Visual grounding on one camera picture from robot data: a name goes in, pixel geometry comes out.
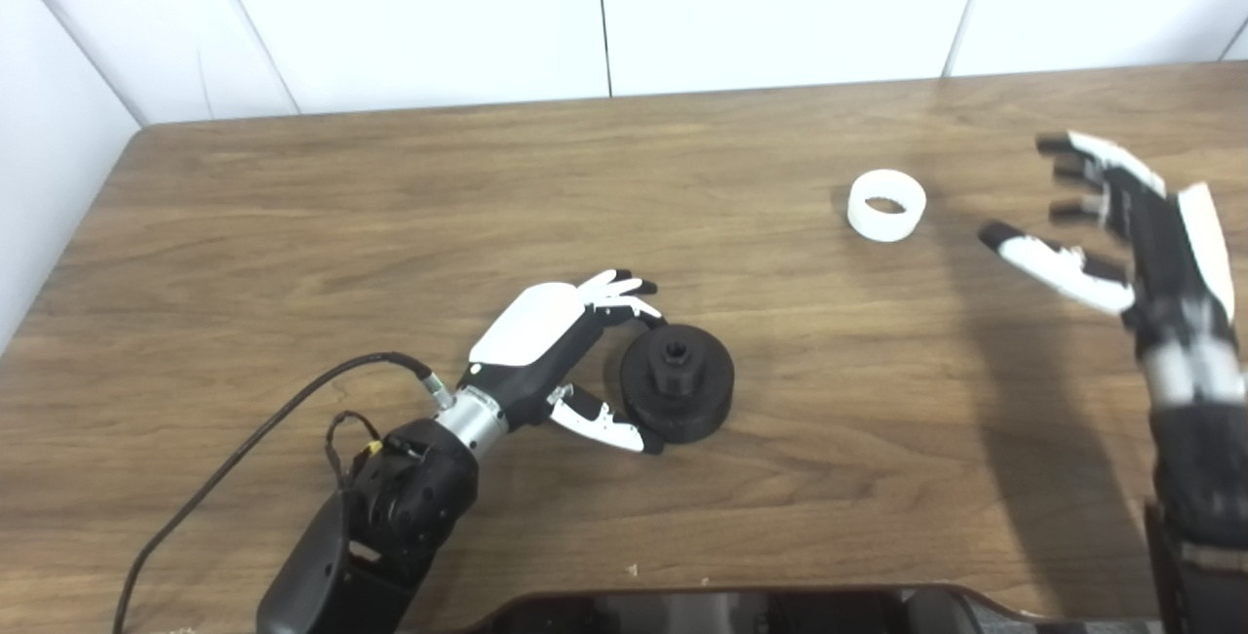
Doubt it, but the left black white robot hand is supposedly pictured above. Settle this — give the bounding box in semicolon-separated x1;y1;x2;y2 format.
458;269;669;456

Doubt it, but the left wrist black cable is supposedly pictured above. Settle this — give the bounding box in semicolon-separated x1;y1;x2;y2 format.
112;352;457;634

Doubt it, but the white toothed plastic ring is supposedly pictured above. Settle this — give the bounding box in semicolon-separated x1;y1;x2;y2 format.
846;169;928;243

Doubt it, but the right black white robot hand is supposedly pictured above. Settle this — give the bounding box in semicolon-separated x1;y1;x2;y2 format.
978;131;1239;347

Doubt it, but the thin wire on left arm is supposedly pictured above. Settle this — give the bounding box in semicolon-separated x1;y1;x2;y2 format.
325;411;383;489

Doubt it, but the round black plastic part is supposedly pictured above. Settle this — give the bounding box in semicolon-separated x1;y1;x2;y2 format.
619;324;735;445

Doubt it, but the glossy black robot torso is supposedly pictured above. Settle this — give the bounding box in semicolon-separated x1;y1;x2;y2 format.
468;585;1161;634

